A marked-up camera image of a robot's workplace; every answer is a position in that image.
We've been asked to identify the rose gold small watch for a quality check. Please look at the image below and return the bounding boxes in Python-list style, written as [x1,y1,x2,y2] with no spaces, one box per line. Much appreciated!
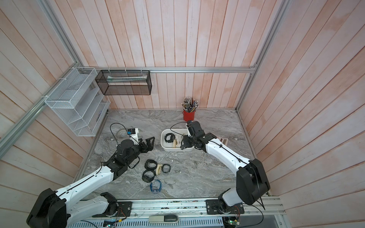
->
[175,135,182,146]

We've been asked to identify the black watch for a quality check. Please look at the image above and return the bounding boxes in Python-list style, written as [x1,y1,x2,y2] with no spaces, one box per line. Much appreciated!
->
[144,159,158,171]
[164,133,175,143]
[142,170,156,183]

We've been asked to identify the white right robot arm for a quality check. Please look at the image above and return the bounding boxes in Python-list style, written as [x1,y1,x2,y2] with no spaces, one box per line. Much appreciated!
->
[181,121,271,214]

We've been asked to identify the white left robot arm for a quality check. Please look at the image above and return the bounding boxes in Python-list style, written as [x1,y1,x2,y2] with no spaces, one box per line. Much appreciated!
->
[26,137,155,228]

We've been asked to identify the white storage box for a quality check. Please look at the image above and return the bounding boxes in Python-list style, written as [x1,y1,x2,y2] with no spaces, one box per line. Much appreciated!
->
[160,129,194,152]

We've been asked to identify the blue transparent watch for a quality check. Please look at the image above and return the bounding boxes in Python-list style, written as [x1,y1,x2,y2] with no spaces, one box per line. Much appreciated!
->
[150,180,162,194]

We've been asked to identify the red pen cup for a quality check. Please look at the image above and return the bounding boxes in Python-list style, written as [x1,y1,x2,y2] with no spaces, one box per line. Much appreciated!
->
[182,110,195,122]

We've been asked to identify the clear tape roll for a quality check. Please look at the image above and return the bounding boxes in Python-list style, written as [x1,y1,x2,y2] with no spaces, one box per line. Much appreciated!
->
[116,129,128,139]

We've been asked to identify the black square smartwatch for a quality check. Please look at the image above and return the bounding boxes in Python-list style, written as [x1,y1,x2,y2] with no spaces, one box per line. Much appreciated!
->
[162,164,171,173]

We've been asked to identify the pens in cup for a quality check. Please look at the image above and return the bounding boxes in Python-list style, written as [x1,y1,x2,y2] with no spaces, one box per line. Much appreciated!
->
[182,97,199,113]

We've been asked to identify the black mesh basket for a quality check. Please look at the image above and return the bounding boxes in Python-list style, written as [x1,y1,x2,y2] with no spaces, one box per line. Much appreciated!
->
[96,69,152,96]

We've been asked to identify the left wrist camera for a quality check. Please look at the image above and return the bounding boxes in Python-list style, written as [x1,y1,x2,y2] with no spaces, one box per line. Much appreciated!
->
[127,128,139,145]

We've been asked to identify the beige strap watch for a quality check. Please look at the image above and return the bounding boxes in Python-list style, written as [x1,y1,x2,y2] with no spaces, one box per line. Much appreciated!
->
[156,163,163,175]

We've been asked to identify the silver chain bracelet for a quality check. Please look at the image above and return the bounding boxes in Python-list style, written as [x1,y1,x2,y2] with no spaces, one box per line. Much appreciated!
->
[159,179,177,189]

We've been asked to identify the white wire mesh shelf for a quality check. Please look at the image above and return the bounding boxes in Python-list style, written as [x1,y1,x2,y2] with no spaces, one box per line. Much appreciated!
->
[45,67,110,137]

